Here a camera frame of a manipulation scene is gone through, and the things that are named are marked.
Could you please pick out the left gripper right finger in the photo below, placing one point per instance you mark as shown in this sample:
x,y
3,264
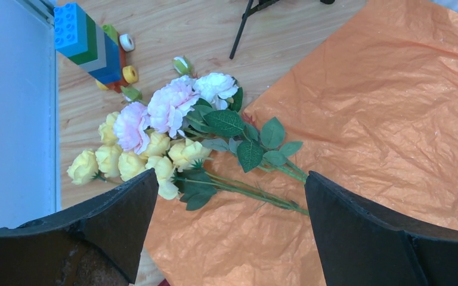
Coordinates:
x,y
361,242

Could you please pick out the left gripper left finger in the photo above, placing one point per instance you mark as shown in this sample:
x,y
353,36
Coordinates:
x,y
96,242

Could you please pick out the dark red ribbon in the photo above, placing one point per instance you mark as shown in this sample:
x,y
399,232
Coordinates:
x,y
164,283

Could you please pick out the yellow rose flower stem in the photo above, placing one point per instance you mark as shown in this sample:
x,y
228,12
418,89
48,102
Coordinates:
x,y
181,166

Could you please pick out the orange yellow wrapping paper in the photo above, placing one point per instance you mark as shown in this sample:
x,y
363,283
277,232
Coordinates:
x,y
376,108

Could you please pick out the pink white peony stem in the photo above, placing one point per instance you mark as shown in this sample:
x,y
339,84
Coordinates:
x,y
205,111

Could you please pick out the colourful toy block train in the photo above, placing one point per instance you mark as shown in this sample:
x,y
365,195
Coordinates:
x,y
98,50

